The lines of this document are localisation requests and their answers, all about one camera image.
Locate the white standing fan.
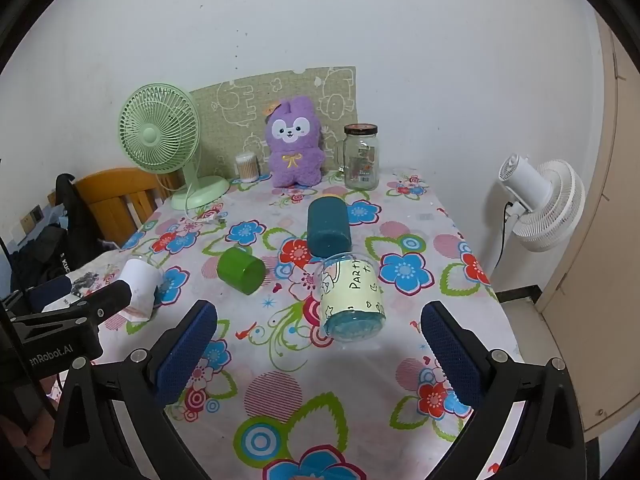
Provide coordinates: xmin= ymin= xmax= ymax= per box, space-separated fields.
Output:
xmin=492 ymin=154 xmax=586 ymax=281

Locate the glass jar with black lid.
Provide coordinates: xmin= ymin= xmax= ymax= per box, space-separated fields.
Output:
xmin=336 ymin=123 xmax=381 ymax=191

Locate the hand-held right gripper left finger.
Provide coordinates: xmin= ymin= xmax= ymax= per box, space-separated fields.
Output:
xmin=50 ymin=299 xmax=219 ymax=480

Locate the floral tablecloth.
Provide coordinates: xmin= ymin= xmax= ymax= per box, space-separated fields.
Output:
xmin=65 ymin=167 xmax=526 ymax=480

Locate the white fan cable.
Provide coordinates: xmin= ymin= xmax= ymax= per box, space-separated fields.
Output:
xmin=184 ymin=180 xmax=227 ymax=227

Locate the white cup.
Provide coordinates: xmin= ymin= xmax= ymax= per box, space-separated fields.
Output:
xmin=116 ymin=257 xmax=165 ymax=322

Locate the wooden chair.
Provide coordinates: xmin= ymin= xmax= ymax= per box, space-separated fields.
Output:
xmin=75 ymin=167 xmax=183 ymax=248

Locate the clear glass cup yellow label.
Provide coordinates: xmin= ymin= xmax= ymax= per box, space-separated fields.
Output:
xmin=318 ymin=252 xmax=387 ymax=342

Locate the beige door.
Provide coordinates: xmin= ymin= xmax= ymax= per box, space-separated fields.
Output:
xmin=542 ymin=10 xmax=640 ymax=441

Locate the green desk fan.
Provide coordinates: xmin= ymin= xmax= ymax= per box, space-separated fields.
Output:
xmin=118 ymin=84 xmax=231 ymax=211

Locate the green elephant print foam mat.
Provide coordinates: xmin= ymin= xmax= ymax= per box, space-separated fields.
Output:
xmin=189 ymin=66 xmax=359 ymax=179

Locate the black bag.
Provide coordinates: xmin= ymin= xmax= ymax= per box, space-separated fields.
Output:
xmin=55 ymin=174 xmax=103 ymax=277

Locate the dark clothing pile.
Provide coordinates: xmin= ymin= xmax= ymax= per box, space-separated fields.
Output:
xmin=9 ymin=225 xmax=68 ymax=306

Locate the green plastic cup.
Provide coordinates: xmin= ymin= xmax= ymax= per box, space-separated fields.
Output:
xmin=216 ymin=246 xmax=265 ymax=295

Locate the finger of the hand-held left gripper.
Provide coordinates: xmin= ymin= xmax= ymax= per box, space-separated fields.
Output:
xmin=80 ymin=279 xmax=134 ymax=328

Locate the purple plush toy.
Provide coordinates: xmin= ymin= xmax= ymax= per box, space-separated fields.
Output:
xmin=264 ymin=96 xmax=326 ymax=188

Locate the teal cup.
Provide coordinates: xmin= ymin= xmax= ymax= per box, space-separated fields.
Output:
xmin=306 ymin=197 xmax=352 ymax=256

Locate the cotton swab container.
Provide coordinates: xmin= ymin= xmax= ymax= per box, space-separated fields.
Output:
xmin=235 ymin=151 xmax=260 ymax=182

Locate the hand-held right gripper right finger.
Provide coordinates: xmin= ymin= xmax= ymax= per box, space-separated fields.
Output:
xmin=420 ymin=301 xmax=588 ymax=480

